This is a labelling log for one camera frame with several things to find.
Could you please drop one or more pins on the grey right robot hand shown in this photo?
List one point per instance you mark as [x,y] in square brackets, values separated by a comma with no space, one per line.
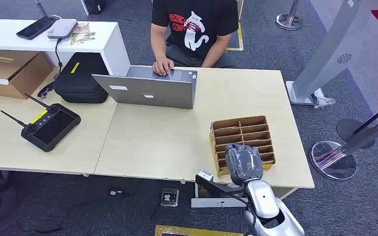
[243,164]

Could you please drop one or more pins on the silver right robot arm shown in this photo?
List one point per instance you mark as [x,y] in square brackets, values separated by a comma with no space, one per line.
[269,208]

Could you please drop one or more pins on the wooden slotted card holder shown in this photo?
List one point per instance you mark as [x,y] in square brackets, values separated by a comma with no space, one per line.
[241,136]

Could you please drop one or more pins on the person's hand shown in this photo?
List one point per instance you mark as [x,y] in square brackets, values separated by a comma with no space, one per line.
[162,66]

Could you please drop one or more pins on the person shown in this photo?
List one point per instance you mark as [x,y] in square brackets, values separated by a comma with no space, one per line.
[194,29]

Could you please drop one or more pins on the small grey floor box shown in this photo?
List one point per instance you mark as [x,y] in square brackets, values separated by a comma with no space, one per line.
[169,197]

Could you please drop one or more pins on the chrome stanchion base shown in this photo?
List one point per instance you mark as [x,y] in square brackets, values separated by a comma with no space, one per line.
[334,159]

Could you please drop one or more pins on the black round stand base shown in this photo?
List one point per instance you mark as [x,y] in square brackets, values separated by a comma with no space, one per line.
[352,130]

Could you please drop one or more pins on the silver laptop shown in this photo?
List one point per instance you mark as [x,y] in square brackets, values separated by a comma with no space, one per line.
[153,88]

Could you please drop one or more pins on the grey slanted kiosk stand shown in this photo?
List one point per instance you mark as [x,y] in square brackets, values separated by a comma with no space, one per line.
[329,55]

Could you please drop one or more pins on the white side table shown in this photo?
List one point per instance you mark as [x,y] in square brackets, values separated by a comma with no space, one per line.
[107,42]

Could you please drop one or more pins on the black hard carrying case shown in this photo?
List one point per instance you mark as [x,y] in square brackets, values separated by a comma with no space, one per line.
[79,78]

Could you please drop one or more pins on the black remote controller with antennas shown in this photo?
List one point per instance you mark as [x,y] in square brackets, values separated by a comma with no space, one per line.
[48,125]

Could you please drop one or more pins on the crumpled paper wrapper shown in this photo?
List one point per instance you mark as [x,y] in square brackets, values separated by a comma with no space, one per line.
[82,33]

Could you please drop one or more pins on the black connector plug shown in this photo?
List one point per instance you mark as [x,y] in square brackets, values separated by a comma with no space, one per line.
[45,91]

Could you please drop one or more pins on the white power bank device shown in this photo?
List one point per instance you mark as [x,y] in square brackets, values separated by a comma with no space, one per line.
[62,28]

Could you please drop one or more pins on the black smartphone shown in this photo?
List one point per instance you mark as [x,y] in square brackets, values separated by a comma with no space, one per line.
[36,27]

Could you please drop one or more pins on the brown cardboard box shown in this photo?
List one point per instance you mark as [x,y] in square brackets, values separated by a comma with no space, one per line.
[11,73]

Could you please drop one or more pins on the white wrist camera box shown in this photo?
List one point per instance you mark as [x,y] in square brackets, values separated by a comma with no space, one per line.
[204,176]

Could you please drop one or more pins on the white floor bracket stand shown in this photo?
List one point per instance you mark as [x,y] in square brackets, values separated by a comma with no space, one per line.
[215,197]

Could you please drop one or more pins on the chrome stanchion post with base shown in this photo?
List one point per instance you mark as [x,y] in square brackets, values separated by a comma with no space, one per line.
[289,18]

